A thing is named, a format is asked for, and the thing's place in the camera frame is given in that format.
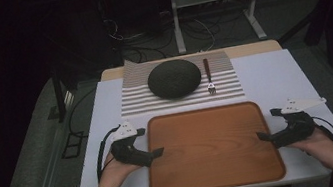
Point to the white board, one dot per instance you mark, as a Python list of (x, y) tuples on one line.
[(273, 76)]

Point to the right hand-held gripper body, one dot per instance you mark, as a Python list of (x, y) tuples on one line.
[(298, 128)]

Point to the light wooden table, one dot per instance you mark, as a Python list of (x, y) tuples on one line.
[(248, 49)]

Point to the brown wooden tray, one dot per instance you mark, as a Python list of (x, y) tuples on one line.
[(210, 150)]

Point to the person's right hand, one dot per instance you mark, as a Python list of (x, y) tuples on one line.
[(321, 146)]

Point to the person's left hand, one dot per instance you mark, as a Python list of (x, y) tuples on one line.
[(113, 174)]

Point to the white metal stand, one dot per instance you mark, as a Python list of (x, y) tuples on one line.
[(176, 21)]

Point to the dark grey round plate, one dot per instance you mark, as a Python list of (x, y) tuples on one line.
[(174, 78)]

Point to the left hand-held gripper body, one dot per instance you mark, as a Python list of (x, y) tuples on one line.
[(126, 150)]

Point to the striped placemat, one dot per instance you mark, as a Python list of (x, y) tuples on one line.
[(135, 99)]

